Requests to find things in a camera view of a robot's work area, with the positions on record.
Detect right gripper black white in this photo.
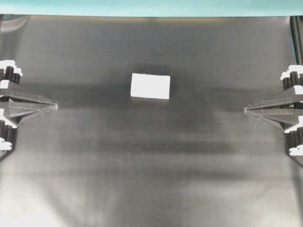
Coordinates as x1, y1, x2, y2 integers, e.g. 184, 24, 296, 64
244, 65, 303, 156

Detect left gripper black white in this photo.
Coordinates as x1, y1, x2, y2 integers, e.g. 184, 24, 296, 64
0, 60, 58, 159

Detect white rectangular sponge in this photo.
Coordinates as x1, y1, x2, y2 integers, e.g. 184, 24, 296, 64
130, 73, 170, 100

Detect black cable bundle right edge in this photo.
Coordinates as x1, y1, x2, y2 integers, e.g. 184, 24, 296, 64
290, 16, 303, 65

